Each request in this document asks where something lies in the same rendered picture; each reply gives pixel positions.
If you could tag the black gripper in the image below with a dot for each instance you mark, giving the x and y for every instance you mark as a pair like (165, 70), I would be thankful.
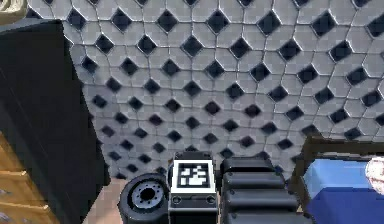
(145, 196)

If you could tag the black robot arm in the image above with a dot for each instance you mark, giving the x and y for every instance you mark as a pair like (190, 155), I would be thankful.
(246, 190)

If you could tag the brown wooden chest of drawers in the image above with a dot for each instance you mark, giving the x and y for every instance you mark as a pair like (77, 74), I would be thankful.
(16, 193)

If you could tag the white pillow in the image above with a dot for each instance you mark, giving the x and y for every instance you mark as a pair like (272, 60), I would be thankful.
(376, 175)

